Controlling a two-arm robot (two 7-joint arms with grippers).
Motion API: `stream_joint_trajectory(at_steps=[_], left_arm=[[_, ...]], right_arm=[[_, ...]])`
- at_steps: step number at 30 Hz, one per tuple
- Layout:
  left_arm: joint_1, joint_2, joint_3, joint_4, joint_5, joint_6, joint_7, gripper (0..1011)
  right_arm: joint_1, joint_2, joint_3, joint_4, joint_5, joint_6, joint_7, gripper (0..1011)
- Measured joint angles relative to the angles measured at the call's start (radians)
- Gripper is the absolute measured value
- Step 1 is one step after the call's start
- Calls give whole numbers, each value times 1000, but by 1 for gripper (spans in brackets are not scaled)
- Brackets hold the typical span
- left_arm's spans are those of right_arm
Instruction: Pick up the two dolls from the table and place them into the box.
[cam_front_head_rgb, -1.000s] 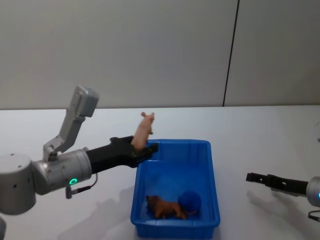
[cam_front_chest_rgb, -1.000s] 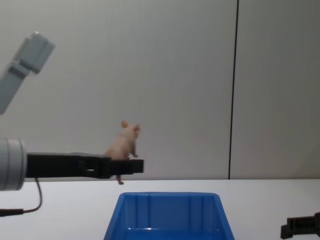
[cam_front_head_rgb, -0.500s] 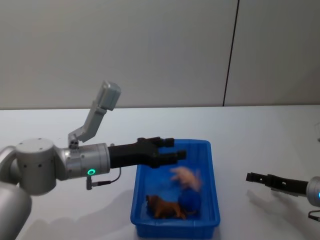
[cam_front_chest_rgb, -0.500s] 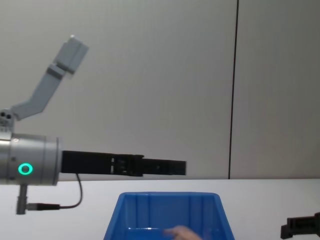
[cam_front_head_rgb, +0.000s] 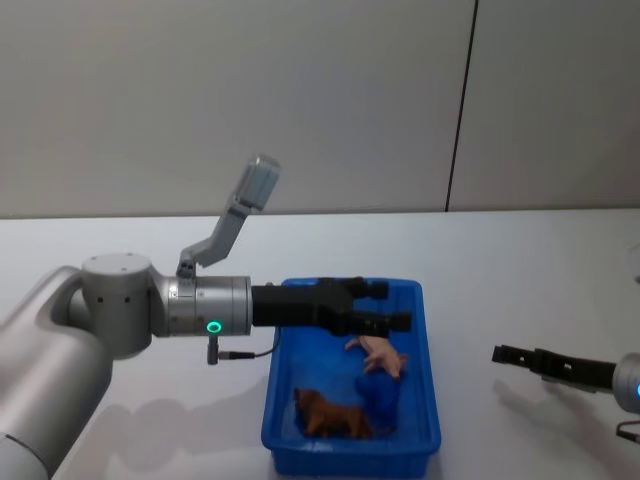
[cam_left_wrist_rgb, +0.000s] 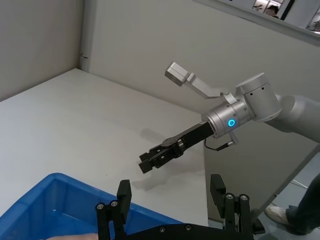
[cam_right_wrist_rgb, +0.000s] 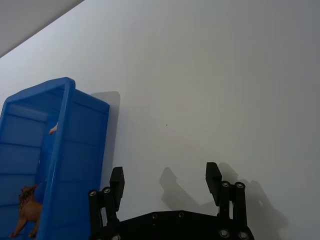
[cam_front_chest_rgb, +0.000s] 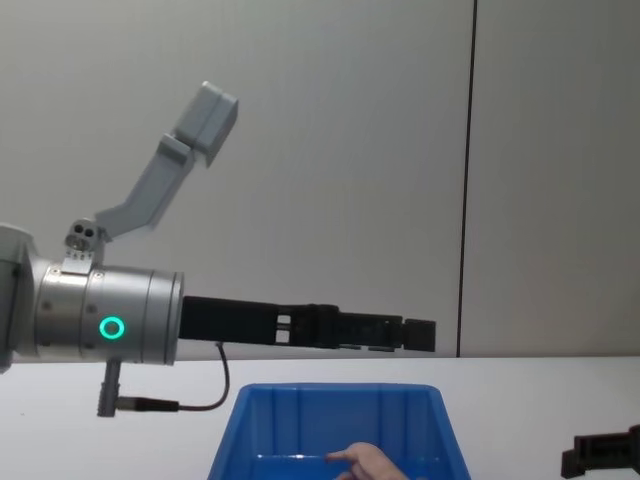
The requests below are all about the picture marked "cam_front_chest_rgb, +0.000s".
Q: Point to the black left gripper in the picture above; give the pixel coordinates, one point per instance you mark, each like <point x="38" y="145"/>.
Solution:
<point x="235" y="320"/>

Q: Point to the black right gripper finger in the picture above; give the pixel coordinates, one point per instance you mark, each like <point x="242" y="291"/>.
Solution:
<point x="605" y="442"/>

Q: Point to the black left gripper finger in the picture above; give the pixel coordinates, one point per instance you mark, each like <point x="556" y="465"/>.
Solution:
<point x="420" y="335"/>

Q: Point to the person's hand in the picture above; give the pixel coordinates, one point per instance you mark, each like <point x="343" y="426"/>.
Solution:
<point x="372" y="465"/>

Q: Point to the blue plastic bin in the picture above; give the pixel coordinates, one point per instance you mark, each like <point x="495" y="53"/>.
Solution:
<point x="280" y="430"/>

